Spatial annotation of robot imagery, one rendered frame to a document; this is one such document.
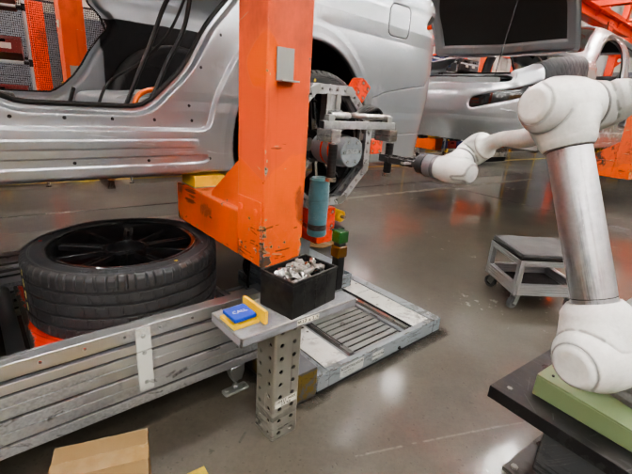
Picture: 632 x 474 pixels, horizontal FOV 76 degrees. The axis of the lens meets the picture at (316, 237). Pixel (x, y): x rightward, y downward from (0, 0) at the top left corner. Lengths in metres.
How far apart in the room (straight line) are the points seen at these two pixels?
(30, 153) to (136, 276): 0.51
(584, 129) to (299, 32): 0.78
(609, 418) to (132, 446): 1.20
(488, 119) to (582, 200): 3.04
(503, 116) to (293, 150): 3.04
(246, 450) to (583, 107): 1.32
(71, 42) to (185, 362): 2.91
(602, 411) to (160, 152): 1.58
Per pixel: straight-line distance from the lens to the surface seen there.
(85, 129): 1.59
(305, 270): 1.22
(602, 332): 1.13
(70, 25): 3.86
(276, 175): 1.27
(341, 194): 1.99
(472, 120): 4.15
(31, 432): 1.41
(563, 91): 1.13
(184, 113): 1.70
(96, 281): 1.40
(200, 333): 1.43
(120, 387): 1.41
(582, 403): 1.33
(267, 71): 1.23
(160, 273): 1.40
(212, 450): 1.46
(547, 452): 1.52
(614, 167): 5.03
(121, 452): 1.26
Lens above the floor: 1.05
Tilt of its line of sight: 18 degrees down
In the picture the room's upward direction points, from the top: 4 degrees clockwise
